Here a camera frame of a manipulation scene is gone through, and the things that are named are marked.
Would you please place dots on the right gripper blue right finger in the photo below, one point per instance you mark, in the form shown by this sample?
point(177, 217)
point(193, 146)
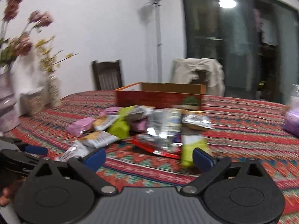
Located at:
point(202, 160)

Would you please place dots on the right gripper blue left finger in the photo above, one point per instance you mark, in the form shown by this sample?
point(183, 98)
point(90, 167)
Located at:
point(95, 160)

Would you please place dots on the white cracker snack packet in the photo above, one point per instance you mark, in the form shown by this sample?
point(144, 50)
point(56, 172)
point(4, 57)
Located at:
point(98, 139)

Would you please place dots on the pink snack packet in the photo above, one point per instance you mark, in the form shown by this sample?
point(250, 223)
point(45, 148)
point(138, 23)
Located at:
point(79, 127)
point(110, 111)

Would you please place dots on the white grey snack packet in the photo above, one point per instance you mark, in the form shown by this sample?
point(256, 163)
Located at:
point(197, 122)

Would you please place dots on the left hand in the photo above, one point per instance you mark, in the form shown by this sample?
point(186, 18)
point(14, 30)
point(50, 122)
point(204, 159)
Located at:
point(8, 193)

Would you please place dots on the red flat snack packet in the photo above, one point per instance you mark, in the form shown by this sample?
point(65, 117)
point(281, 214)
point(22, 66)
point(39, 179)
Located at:
point(150, 148)

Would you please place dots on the white cracker packet on table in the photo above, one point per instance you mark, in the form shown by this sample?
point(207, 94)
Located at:
point(104, 122)

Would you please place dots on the pink glass vase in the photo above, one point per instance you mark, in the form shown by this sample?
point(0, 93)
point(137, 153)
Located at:
point(9, 115)

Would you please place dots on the green snack bar packet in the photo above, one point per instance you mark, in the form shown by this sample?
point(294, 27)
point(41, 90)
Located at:
point(120, 128)

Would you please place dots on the silver foil snack packet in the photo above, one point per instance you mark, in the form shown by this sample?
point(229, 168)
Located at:
point(163, 128)

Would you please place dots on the red patterned tablecloth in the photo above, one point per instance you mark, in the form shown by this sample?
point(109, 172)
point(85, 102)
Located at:
point(242, 128)

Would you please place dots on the patterned tissue box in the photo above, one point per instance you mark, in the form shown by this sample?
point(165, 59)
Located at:
point(32, 102)

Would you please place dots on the red cardboard box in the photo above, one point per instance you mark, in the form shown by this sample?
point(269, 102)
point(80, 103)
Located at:
point(162, 95)

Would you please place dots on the floral ceramic vase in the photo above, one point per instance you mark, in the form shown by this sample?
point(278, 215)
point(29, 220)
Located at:
point(53, 84)

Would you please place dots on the dark wooden chair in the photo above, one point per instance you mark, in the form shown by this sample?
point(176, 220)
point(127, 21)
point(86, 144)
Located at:
point(107, 75)

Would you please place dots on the chair with beige jacket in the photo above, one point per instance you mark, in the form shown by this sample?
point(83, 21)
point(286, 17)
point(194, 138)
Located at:
point(200, 77)

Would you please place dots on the beige jacket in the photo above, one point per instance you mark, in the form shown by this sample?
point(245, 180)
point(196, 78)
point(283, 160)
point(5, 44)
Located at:
point(185, 71)

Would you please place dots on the purple tissue pack in bag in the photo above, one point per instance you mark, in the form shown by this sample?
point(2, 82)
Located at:
point(291, 113)

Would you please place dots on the yellow flower branches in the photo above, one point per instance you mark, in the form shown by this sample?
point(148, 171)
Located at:
point(48, 57)

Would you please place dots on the pink artificial flowers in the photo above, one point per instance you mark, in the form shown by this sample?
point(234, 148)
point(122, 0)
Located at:
point(15, 39)

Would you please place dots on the glass sliding door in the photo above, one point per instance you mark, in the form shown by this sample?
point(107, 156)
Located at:
point(255, 41)

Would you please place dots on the floor lamp stand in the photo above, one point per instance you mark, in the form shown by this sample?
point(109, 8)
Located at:
point(156, 4)

